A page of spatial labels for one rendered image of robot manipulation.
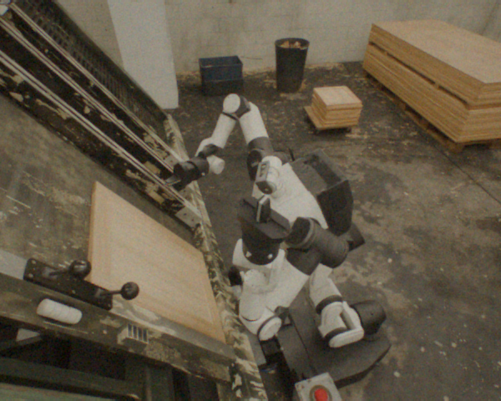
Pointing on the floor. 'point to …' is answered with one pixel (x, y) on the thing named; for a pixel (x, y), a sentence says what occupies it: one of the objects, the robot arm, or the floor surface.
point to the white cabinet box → (146, 47)
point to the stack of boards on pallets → (447, 80)
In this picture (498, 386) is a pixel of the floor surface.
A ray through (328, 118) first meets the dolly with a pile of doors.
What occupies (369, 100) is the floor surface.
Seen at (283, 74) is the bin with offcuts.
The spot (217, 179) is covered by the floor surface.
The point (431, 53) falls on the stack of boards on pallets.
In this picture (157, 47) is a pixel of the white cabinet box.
